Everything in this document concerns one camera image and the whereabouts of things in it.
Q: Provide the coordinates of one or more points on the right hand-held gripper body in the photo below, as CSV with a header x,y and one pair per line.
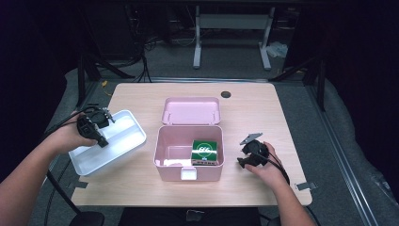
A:
x,y
255,152

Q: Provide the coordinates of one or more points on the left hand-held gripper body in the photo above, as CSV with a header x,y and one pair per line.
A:
x,y
91,125

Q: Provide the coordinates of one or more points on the white divided tray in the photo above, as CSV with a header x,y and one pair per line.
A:
x,y
122,136

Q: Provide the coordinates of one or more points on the green carton box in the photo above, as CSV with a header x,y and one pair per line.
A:
x,y
204,150

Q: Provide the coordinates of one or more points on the pink storage box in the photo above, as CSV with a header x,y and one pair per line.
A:
x,y
189,111

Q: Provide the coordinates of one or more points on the person's left hand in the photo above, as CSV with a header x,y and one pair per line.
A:
x,y
67,136

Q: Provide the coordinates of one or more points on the person's right hand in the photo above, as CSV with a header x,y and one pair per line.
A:
x,y
273,172

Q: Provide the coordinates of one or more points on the black metal stand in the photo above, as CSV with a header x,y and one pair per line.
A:
x,y
81,81
320,84

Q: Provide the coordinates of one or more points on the grey tape strip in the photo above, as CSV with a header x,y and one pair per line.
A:
x,y
306,186

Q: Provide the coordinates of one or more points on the dark round object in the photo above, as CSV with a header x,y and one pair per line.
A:
x,y
87,219

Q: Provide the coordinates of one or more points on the person's dark clothing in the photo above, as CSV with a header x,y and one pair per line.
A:
x,y
156,218

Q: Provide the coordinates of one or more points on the clear plastic bag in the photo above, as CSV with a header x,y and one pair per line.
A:
x,y
277,49

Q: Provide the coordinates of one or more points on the aluminium floor rail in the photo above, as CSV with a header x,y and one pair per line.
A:
x,y
342,157
67,103

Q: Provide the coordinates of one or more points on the white metal desk frame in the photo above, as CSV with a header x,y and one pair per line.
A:
x,y
232,22

